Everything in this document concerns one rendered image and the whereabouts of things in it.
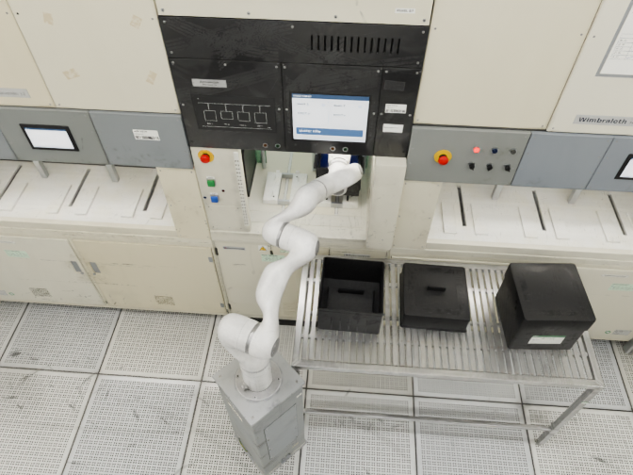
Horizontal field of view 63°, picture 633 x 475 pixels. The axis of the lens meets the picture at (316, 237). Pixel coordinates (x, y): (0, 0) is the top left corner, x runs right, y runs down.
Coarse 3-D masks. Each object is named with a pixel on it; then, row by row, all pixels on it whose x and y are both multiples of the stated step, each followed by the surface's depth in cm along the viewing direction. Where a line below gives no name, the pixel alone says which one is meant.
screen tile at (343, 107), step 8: (336, 104) 189; (344, 104) 189; (352, 104) 188; (360, 104) 188; (344, 112) 192; (352, 112) 191; (360, 112) 191; (336, 120) 194; (344, 120) 194; (352, 120) 194; (360, 120) 194
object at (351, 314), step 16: (336, 272) 242; (352, 272) 240; (368, 272) 239; (320, 288) 223; (336, 288) 242; (352, 288) 242; (368, 288) 242; (320, 304) 236; (336, 304) 237; (352, 304) 237; (368, 304) 237; (320, 320) 224; (336, 320) 223; (352, 320) 221; (368, 320) 220
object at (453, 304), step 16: (416, 272) 237; (432, 272) 237; (448, 272) 237; (464, 272) 237; (400, 288) 242; (416, 288) 231; (432, 288) 229; (448, 288) 231; (464, 288) 231; (400, 304) 237; (416, 304) 226; (432, 304) 226; (448, 304) 226; (464, 304) 226; (400, 320) 232; (416, 320) 226; (432, 320) 224; (448, 320) 223; (464, 320) 222
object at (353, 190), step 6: (318, 156) 252; (360, 156) 254; (318, 162) 251; (360, 162) 250; (318, 168) 241; (324, 168) 241; (318, 174) 245; (324, 174) 244; (360, 180) 246; (354, 186) 249; (360, 186) 252; (348, 192) 253; (354, 192) 252; (348, 198) 257
